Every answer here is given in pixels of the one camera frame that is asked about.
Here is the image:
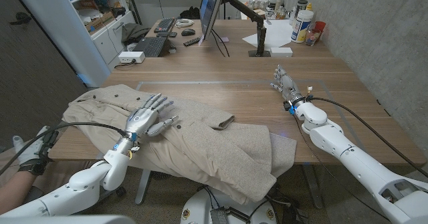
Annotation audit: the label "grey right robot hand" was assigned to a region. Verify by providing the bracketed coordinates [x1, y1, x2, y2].
[270, 65, 306, 109]

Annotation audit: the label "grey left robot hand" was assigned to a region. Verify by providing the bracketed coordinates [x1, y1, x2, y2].
[114, 93, 179, 155]

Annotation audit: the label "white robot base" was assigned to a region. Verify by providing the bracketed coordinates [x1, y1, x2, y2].
[180, 185, 278, 224]

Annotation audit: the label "person's bare forearm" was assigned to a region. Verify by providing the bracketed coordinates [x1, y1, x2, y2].
[0, 172, 36, 215]

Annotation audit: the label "beige wool coat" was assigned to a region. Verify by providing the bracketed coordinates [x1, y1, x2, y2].
[62, 84, 298, 205]

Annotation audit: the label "small white box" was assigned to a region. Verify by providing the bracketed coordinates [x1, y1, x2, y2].
[269, 46, 294, 58]

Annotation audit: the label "white paper sheet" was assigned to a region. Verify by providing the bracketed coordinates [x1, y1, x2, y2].
[241, 19, 295, 49]

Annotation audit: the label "clear drinking glass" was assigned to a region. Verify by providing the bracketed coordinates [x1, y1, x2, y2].
[304, 28, 321, 47]

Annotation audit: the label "white wipes canister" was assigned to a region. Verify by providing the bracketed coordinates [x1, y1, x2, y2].
[290, 9, 314, 44]

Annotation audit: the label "white table leg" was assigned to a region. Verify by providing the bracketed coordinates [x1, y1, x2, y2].
[134, 169, 152, 205]

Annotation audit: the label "white power box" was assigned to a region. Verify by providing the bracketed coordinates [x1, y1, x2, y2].
[118, 51, 146, 64]

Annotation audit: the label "red cup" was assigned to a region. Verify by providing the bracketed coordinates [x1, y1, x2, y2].
[314, 21, 327, 39]

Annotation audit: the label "black keyboard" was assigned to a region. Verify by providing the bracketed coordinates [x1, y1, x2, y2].
[132, 35, 168, 58]
[153, 17, 177, 33]

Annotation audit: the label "office chair base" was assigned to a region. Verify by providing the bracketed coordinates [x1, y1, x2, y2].
[100, 183, 128, 199]

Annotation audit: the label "green jacket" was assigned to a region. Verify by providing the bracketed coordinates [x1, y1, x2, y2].
[120, 22, 150, 46]

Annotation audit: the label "black remote control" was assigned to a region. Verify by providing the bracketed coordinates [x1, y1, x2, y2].
[183, 35, 203, 47]

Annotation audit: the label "grey table leg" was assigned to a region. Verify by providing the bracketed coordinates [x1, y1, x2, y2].
[302, 163, 324, 210]

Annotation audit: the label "cardboard box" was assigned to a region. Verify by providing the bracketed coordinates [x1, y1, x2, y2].
[83, 11, 114, 33]

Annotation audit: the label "computer monitor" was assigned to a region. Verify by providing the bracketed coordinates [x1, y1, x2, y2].
[199, 0, 227, 41]

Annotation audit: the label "black bag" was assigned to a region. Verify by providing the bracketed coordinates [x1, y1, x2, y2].
[179, 5, 201, 20]

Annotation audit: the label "white tracking glove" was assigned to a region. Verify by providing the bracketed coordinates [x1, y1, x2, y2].
[12, 126, 60, 177]

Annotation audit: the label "white shelving cabinet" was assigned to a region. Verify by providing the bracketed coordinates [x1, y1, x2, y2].
[9, 0, 136, 88]

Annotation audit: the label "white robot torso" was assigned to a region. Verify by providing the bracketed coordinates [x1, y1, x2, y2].
[0, 215, 136, 224]

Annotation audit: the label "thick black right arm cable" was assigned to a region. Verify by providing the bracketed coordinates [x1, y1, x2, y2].
[309, 96, 428, 179]

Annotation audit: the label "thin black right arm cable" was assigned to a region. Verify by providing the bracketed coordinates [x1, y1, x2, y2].
[292, 112, 392, 223]

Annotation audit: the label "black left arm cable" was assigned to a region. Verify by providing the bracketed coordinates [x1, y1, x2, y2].
[0, 121, 131, 177]

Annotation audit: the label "black monitor cables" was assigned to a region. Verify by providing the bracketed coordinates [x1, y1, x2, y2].
[210, 28, 231, 58]

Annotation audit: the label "coiled white cable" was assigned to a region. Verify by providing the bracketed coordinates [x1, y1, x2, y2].
[175, 18, 195, 29]

